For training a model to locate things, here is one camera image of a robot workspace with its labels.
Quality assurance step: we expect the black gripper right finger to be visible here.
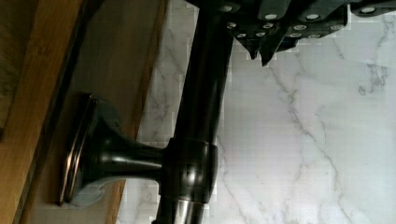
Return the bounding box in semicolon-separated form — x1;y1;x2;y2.
259;0;395;65

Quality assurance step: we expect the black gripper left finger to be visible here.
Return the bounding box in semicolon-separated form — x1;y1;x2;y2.
186;0;291;60

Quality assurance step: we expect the dark bronze drawer handle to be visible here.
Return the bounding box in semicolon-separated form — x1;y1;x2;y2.
59;0;233;224

